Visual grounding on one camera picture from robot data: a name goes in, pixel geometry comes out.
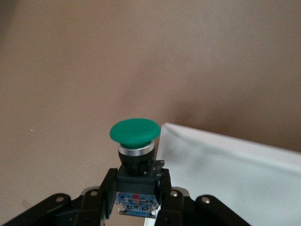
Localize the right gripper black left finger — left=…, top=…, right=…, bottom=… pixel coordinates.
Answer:
left=77, top=168, right=118, bottom=226

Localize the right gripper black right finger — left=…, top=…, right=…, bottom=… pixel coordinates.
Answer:
left=156, top=168, right=186, bottom=226

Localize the green mushroom push button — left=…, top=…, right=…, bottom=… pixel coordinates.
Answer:
left=110, top=118, right=165, bottom=218

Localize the white drawer cabinet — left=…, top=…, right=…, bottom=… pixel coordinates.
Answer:
left=144, top=121, right=301, bottom=226

